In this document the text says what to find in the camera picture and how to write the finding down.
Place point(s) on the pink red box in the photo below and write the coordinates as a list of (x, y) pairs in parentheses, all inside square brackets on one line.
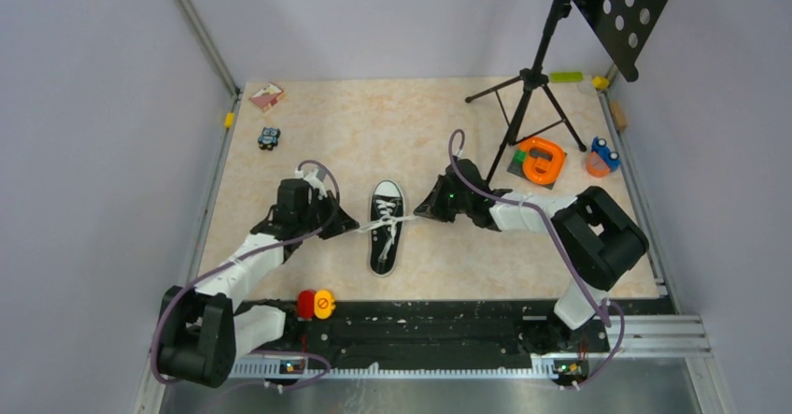
[(267, 96)]

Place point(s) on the green block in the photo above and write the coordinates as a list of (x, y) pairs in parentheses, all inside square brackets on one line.
[(566, 77)]

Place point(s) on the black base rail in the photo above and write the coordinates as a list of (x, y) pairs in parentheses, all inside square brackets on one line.
[(437, 335)]

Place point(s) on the blue owl toy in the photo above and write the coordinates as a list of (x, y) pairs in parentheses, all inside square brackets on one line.
[(269, 138)]

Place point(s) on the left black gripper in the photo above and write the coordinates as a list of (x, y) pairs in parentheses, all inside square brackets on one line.
[(343, 222)]

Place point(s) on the red yellow emergency button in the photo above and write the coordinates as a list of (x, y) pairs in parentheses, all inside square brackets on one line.
[(312, 304)]

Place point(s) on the black music stand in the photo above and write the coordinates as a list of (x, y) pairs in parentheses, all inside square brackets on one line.
[(532, 38)]

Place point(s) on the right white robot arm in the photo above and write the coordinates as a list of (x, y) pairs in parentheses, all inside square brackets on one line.
[(596, 239)]

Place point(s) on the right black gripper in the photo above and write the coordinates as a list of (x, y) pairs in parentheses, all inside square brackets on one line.
[(432, 206)]

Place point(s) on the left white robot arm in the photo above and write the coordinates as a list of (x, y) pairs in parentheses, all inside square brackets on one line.
[(203, 327)]

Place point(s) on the yellow corner block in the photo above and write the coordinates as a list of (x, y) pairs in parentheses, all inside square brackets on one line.
[(600, 83)]

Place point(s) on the yellow clip left edge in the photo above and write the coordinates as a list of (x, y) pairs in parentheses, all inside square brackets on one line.
[(229, 120)]

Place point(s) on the white shoelace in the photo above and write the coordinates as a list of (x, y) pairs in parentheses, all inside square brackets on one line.
[(385, 229)]

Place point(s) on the blue orange toy car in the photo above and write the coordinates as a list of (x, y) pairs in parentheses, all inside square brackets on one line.
[(602, 160)]

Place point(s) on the wooden block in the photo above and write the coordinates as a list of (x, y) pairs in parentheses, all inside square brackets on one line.
[(619, 116)]

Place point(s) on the orange ring toy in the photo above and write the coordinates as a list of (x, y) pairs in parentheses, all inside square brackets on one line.
[(538, 161)]

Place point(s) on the black white canvas sneaker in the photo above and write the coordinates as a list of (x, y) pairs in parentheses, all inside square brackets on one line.
[(387, 188)]

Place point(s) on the white cable duct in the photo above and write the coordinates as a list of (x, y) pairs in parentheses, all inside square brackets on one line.
[(275, 369)]

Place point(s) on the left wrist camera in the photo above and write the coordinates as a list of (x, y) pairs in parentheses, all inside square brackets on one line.
[(315, 178)]

